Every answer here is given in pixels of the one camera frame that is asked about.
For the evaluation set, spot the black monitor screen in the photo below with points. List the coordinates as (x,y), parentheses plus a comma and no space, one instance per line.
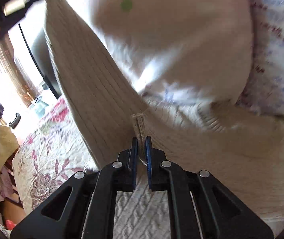
(39,53)

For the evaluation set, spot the brown wooden curtain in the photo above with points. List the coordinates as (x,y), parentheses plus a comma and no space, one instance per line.
(25,88)

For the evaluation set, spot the floral bed quilt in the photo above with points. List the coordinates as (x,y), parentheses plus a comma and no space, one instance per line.
(55,151)

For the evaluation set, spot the beige cable-knit sweater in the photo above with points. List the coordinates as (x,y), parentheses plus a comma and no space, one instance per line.
(243,151)

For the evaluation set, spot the white lavender-print pillow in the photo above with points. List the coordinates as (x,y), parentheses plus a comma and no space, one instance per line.
(178,50)

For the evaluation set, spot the blue lavender-print pillow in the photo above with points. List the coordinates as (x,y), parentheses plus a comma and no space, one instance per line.
(264,91)

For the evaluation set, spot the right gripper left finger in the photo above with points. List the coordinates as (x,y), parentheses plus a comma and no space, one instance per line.
(84,206)

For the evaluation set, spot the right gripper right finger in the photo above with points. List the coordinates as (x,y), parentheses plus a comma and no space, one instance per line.
(200,206)

